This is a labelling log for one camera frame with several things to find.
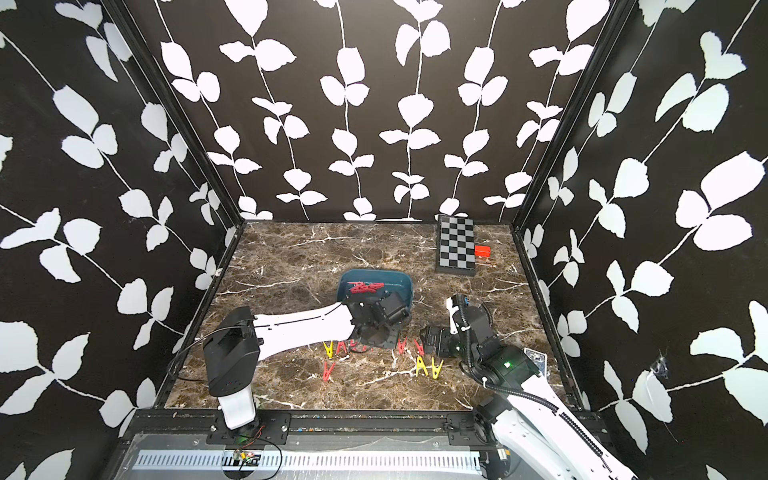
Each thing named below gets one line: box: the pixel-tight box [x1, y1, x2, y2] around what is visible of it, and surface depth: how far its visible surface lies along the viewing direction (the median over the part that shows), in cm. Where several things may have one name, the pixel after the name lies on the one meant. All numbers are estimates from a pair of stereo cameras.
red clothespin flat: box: [347, 281, 385, 294], surface depth 103 cm
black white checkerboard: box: [435, 215, 477, 276], surface depth 113 cm
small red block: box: [474, 245, 493, 257], surface depth 113 cm
